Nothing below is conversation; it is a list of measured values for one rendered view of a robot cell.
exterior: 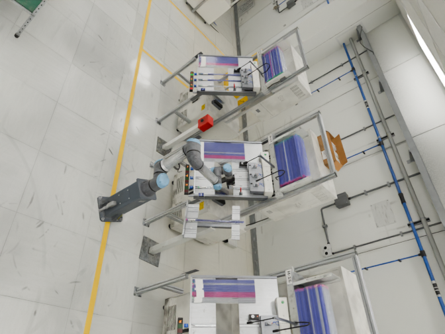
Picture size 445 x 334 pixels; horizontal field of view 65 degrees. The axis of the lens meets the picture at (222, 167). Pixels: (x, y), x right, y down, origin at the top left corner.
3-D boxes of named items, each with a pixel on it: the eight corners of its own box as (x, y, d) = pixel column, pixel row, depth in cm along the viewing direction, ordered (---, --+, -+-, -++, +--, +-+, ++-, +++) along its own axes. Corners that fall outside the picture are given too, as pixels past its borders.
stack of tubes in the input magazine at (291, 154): (279, 186, 323) (305, 175, 310) (273, 144, 353) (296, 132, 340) (287, 191, 331) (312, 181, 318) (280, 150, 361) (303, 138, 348)
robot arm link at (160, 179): (148, 188, 295) (159, 182, 288) (149, 175, 302) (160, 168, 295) (159, 193, 302) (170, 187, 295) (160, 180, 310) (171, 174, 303)
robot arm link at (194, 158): (195, 160, 266) (225, 188, 302) (195, 148, 273) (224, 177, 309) (183, 164, 271) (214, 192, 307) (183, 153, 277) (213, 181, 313)
